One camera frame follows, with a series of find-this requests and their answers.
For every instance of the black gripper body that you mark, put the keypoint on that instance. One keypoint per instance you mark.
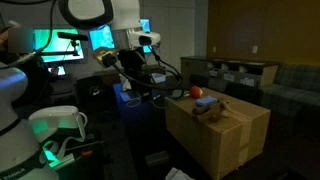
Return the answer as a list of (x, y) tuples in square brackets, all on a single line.
[(131, 60)]

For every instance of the blue sponge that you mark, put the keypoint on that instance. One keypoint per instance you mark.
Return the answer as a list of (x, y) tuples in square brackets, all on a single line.
[(206, 101)]

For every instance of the brown plush toy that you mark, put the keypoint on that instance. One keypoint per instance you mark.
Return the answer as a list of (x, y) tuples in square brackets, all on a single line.
[(210, 113)]

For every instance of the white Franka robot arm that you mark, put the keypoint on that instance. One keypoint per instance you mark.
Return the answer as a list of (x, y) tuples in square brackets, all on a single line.
[(13, 146)]

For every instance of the large cardboard box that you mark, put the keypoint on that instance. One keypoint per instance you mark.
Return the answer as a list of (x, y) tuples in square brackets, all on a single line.
[(216, 140)]

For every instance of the crumpled white cloth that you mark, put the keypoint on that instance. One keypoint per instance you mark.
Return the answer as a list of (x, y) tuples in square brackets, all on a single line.
[(126, 85)]

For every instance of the pale plastic container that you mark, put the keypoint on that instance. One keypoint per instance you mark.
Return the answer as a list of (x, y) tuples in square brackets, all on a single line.
[(159, 77)]

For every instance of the large monitor with teal image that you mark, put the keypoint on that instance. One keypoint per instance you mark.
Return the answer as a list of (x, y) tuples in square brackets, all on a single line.
[(101, 38)]

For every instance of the tablet with lit screen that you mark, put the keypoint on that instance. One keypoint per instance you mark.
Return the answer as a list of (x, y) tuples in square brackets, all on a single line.
[(125, 96)]

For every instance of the black office chair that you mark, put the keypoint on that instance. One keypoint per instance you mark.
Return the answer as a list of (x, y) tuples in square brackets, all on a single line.
[(93, 93)]

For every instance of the small lit laptop screen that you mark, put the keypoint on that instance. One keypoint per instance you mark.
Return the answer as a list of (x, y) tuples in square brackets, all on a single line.
[(60, 70)]

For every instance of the red plush ball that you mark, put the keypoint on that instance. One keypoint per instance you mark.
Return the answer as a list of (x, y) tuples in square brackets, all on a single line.
[(196, 92)]

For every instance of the low wooden cabinet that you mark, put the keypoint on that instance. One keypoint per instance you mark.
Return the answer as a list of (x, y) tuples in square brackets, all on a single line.
[(233, 71)]

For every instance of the person in dark shirt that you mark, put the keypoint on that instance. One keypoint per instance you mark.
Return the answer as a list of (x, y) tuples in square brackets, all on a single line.
[(20, 76)]

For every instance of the green plaid sofa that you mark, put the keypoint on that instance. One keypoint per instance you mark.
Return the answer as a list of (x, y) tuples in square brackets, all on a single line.
[(293, 90)]

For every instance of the yellow wrist camera box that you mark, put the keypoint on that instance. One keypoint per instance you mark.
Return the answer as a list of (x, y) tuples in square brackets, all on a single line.
[(104, 55)]

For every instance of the black camera on stand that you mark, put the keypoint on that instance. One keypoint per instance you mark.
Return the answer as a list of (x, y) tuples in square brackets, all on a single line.
[(71, 36)]

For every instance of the wall monitor with green image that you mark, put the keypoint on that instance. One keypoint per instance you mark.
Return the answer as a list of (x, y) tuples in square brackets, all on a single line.
[(60, 46)]

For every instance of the white wall outlet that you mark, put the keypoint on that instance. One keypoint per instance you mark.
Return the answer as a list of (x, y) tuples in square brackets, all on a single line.
[(214, 49), (255, 49)]

